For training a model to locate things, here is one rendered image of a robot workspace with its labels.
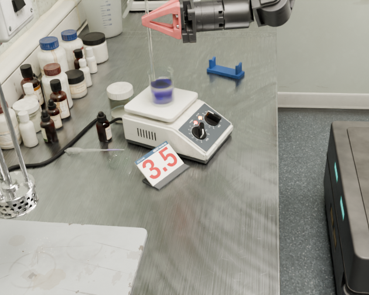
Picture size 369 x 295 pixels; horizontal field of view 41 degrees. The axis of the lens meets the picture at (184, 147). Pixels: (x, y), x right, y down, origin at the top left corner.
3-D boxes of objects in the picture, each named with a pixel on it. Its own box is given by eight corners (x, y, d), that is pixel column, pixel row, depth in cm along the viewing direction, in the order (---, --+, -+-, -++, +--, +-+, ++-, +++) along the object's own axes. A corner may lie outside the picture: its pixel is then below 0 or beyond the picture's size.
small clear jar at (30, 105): (14, 132, 114) (6, 107, 110) (30, 120, 118) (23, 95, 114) (34, 137, 112) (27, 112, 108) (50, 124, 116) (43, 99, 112)
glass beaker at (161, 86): (146, 101, 105) (142, 66, 100) (170, 95, 107) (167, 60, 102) (157, 113, 101) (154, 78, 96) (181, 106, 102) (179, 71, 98)
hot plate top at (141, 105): (200, 96, 107) (200, 92, 106) (171, 123, 98) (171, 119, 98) (152, 86, 112) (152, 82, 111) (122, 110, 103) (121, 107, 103)
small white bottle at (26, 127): (41, 142, 110) (33, 110, 105) (31, 149, 108) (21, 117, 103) (31, 139, 111) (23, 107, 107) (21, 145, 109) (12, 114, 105)
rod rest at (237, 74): (245, 74, 131) (245, 62, 129) (238, 79, 129) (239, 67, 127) (212, 67, 136) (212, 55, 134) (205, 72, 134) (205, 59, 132)
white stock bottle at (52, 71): (72, 111, 120) (63, 70, 114) (47, 113, 120) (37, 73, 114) (74, 99, 125) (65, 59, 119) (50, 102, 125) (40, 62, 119)
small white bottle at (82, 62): (91, 81, 133) (86, 56, 129) (93, 86, 131) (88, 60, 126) (80, 84, 132) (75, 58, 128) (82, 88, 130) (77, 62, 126)
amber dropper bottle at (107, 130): (98, 143, 108) (93, 116, 104) (98, 136, 111) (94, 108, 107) (112, 141, 108) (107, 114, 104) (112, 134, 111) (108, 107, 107)
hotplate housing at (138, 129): (233, 133, 108) (233, 101, 104) (206, 166, 99) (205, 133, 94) (148, 112, 118) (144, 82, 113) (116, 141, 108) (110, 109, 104)
